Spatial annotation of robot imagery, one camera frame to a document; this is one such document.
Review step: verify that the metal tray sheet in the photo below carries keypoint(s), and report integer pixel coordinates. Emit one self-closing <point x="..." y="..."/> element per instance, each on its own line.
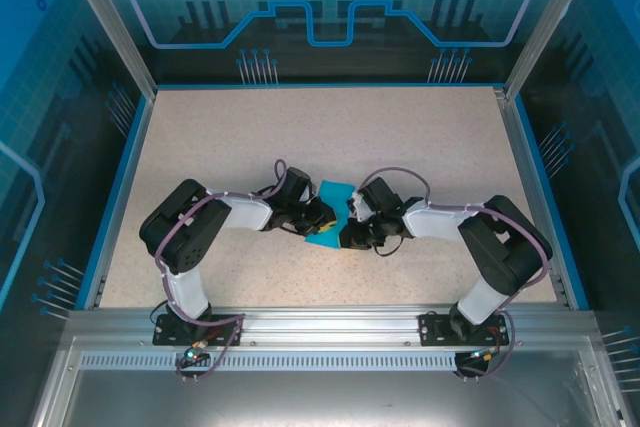
<point x="320" y="397"/>

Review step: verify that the aluminium mounting beam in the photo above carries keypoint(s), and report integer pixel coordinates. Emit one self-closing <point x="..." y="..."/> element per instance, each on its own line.
<point x="330" y="327"/>

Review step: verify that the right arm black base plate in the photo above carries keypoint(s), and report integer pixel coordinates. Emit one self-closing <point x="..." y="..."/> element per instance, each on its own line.
<point x="435" y="329"/>

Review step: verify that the aluminium frame post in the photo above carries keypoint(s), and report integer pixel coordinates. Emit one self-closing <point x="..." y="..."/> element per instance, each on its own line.
<point x="549" y="22"/>
<point x="114" y="22"/>

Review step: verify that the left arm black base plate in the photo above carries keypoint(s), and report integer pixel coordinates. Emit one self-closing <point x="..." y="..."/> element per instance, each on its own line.
<point x="170" y="331"/>

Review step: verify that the side rail with blue trim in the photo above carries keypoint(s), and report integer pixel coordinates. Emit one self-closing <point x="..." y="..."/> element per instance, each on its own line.
<point x="124" y="197"/>
<point x="536" y="197"/>

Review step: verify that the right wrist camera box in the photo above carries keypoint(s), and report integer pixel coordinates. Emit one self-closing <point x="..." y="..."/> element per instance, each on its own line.
<point x="359" y="204"/>

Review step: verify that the left aluminium frame post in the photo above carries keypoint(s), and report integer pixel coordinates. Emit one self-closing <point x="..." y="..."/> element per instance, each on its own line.
<point x="114" y="22"/>

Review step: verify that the right aluminium frame post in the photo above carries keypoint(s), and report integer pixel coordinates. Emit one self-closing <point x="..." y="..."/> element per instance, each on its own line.
<point x="549" y="22"/>

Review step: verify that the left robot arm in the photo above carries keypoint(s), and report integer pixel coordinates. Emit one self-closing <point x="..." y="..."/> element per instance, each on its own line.
<point x="185" y="232"/>

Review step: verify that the blue printed side panel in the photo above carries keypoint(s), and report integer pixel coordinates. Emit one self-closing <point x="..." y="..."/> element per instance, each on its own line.
<point x="30" y="147"/>
<point x="600" y="172"/>

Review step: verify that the blue trim strip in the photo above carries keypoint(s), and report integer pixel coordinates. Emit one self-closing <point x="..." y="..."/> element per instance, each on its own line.
<point x="330" y="85"/>

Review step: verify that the blue square paper sheet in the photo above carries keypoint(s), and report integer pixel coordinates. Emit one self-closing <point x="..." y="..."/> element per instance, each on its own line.
<point x="334" y="192"/>

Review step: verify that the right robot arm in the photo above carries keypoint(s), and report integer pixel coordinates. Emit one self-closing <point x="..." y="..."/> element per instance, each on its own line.
<point x="505" y="252"/>

